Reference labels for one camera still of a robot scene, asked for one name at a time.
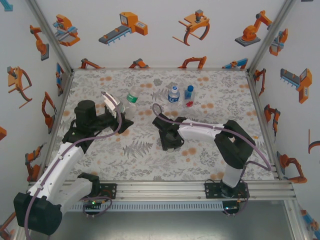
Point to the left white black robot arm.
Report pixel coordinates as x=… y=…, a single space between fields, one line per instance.
x=60 y=167

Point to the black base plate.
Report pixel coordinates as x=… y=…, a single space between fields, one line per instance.
x=211 y=191
x=111 y=191

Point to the left controller board green light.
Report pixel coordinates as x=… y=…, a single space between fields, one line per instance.
x=93 y=203

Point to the right controller board green light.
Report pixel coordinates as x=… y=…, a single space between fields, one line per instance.
x=230 y=208

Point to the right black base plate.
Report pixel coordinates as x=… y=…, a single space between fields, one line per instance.
x=211 y=191

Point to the aluminium table side rail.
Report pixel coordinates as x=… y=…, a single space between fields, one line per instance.
x=257 y=100
x=62 y=100

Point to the clear bottle green label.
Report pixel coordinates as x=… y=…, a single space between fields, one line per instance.
x=131 y=98

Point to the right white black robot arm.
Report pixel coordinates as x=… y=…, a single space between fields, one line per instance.
x=235 y=147

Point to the controller board green light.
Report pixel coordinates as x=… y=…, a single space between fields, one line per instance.
x=230 y=208
x=93 y=203

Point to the clear bottle blue label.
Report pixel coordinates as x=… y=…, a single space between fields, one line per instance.
x=174 y=97

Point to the long aluminium base rail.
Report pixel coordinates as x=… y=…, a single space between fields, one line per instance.
x=160 y=191

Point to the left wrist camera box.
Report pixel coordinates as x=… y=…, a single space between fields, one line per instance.
x=111 y=103

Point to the aluminium table end rail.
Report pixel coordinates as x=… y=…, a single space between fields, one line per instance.
x=160 y=68

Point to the lower aluminium frame profile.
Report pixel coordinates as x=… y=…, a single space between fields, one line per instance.
x=295 y=220

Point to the small bottle blue liquid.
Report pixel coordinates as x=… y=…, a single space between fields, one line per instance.
x=189 y=97

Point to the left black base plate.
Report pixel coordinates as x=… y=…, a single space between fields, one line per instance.
x=111 y=191

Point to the floral patterned table cover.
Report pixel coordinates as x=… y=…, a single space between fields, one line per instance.
x=140 y=170

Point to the aluminium frame corner post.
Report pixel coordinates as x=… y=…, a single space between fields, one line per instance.
x=50 y=35
x=271 y=35

